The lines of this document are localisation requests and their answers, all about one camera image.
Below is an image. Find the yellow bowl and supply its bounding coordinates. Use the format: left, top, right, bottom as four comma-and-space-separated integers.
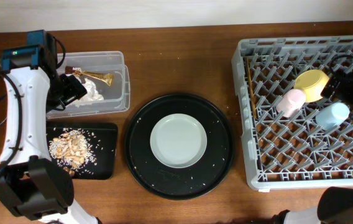
294, 70, 329, 103

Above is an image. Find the large white tissue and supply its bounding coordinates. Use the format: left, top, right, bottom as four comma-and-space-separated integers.
73, 77, 104, 107

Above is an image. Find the blue cup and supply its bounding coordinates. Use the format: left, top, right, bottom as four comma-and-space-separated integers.
315, 103, 350, 130

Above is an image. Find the gold coffee sachet wrapper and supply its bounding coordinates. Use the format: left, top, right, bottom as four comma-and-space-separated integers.
65, 66, 114, 86

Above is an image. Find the pink cup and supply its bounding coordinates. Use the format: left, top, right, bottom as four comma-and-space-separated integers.
276, 89, 306, 118

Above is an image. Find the food scraps and rice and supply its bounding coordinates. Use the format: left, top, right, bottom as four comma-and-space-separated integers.
47, 128, 102, 178

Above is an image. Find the grey plate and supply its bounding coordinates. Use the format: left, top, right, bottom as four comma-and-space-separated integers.
150, 113, 208, 169

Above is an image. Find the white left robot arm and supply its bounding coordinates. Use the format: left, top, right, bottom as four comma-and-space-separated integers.
0, 30, 100, 223

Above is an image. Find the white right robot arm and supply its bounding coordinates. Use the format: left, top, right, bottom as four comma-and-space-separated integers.
270, 71, 353, 223

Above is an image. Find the grey dishwasher rack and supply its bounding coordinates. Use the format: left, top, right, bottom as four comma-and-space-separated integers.
232, 35, 353, 191

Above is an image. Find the clear plastic bin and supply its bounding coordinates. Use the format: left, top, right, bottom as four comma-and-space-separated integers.
47, 51, 131, 119

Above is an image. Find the black rectangular tray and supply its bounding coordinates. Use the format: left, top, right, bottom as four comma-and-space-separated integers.
47, 121, 118, 180

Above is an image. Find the round black serving tray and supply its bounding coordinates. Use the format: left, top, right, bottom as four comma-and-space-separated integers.
124, 93, 235, 200

